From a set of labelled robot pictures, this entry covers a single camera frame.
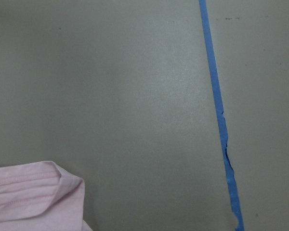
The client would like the pink Snoopy t-shirt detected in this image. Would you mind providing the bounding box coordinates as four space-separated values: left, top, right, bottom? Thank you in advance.
0 161 91 231

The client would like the brown paper table cover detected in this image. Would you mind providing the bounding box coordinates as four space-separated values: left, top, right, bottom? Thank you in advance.
0 0 289 231

